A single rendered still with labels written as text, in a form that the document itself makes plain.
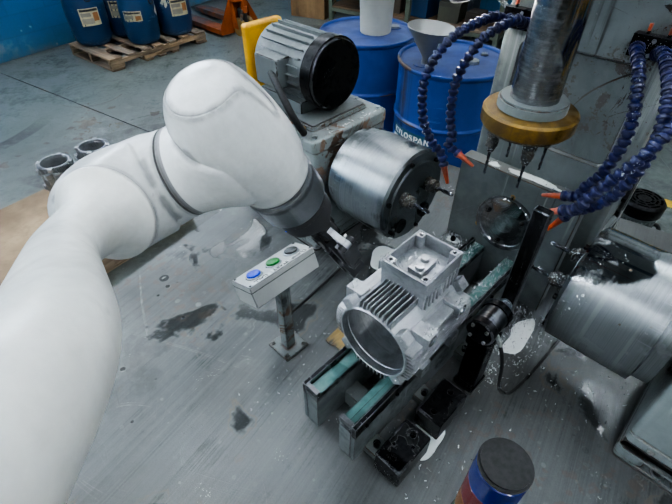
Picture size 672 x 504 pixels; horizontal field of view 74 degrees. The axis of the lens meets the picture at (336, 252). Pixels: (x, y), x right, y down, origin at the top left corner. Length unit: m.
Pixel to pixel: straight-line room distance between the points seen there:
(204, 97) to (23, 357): 0.29
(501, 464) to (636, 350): 0.45
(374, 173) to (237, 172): 0.68
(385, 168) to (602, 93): 0.48
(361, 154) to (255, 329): 0.51
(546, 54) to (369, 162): 0.45
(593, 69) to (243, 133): 0.85
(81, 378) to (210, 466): 0.83
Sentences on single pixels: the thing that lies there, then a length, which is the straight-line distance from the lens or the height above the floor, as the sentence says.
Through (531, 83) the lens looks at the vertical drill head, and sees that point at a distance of 0.92.
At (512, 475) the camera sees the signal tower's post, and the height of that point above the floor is 1.22.
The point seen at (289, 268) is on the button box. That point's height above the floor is 1.07.
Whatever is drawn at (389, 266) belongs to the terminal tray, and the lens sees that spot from 0.83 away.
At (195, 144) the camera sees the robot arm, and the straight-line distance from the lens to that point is 0.44.
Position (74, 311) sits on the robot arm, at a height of 1.57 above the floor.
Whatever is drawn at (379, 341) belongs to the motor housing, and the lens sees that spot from 0.96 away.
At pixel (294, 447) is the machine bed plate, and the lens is 1.00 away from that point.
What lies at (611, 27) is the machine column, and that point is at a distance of 1.10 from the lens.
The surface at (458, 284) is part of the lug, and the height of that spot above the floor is 1.08.
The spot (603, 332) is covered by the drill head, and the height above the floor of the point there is 1.06.
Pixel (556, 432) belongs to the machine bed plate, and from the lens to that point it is 1.11.
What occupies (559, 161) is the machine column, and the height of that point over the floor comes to 1.15.
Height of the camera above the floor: 1.71
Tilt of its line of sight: 42 degrees down
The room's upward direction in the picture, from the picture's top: straight up
